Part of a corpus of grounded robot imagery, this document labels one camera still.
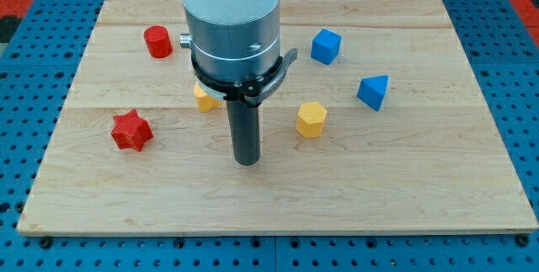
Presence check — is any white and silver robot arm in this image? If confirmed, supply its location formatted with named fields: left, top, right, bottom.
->
left=183, top=0, right=280, bottom=83

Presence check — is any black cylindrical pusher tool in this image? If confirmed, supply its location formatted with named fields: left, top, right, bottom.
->
left=227, top=101, right=260, bottom=166

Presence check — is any yellow hexagon block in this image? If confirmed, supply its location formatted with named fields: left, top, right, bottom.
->
left=296, top=102, right=327, bottom=138

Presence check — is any yellow block behind tool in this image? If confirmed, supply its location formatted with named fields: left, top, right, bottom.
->
left=194, top=83, right=222, bottom=113

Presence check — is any blue cube block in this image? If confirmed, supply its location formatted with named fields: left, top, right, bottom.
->
left=311, top=29, right=342, bottom=65

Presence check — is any blue triangular prism block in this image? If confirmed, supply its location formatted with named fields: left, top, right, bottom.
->
left=356, top=75, right=389, bottom=111

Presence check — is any light wooden board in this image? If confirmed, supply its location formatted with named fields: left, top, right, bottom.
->
left=18, top=0, right=538, bottom=237

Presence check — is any red star block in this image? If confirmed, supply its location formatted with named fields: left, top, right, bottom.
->
left=111, top=109, right=153, bottom=152

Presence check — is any red cylinder block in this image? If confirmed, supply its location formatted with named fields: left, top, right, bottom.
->
left=143, top=25, right=173, bottom=58

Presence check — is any black tool clamp ring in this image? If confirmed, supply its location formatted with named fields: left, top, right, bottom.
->
left=190, top=47, right=298, bottom=109

